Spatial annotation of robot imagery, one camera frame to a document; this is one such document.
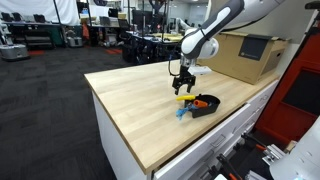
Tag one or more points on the orange hanging bag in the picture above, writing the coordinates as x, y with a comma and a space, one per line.
85, 32

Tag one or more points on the black backdrop stand pole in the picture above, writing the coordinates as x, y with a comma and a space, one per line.
59, 21

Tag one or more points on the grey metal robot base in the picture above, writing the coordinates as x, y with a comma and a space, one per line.
74, 41
13, 51

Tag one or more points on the red metal cabinet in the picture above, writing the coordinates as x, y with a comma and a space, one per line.
276, 120

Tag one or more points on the black orange clamp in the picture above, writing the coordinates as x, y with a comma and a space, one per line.
256, 144
230, 168

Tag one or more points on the white backdrop curtain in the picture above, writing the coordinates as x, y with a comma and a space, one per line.
40, 8

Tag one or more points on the white curved housing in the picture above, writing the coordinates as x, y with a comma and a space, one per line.
296, 160

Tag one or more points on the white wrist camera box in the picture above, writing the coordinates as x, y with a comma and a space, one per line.
200, 70

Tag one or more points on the black cluttered desk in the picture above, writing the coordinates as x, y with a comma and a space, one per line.
146, 48

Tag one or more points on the orange screwdriver with blue tip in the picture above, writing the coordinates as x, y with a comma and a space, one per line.
201, 103

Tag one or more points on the white table drawer base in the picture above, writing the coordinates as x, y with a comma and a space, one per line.
200, 156

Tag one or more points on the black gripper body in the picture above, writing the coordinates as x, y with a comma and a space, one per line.
183, 78

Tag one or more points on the small black monitor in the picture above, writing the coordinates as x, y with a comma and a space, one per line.
17, 16
6, 17
39, 18

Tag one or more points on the large cardboard box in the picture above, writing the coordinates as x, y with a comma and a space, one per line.
233, 60

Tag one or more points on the black work table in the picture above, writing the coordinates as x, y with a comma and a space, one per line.
33, 36

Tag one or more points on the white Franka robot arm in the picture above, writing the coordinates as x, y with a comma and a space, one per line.
216, 20

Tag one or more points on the silver aluminium bracket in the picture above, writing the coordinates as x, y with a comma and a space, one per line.
275, 154

